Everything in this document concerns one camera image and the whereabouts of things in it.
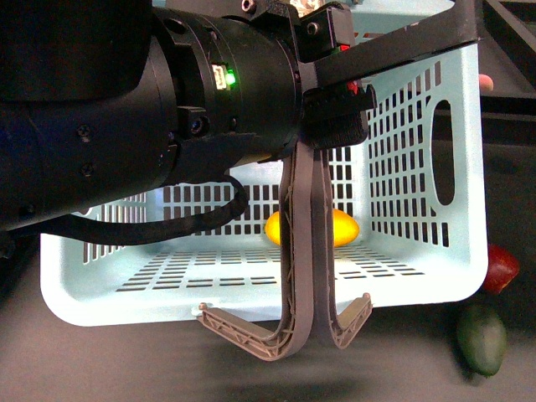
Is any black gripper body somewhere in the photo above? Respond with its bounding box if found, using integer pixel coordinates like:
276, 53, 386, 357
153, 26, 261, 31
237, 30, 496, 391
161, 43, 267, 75
240, 1, 376, 151

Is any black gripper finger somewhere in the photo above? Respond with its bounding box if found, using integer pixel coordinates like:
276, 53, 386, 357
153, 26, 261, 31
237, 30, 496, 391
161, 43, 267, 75
313, 1, 480, 86

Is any light blue plastic basket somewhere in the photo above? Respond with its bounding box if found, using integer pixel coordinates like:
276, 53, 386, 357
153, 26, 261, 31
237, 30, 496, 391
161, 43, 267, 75
39, 0, 490, 328

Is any yellow mango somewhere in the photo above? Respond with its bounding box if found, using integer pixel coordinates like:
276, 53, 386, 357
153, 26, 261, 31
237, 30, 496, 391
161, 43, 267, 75
265, 209, 360, 248

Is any red mango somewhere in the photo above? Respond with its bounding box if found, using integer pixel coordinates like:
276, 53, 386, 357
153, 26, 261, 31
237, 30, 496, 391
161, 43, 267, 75
482, 244, 520, 295

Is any green mango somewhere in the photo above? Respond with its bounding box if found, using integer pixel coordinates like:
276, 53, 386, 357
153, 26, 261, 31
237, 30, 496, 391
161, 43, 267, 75
456, 304, 508, 377

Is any black sleeved cable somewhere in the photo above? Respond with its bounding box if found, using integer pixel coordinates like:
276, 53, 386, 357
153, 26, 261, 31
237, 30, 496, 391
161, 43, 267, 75
24, 173, 250, 247

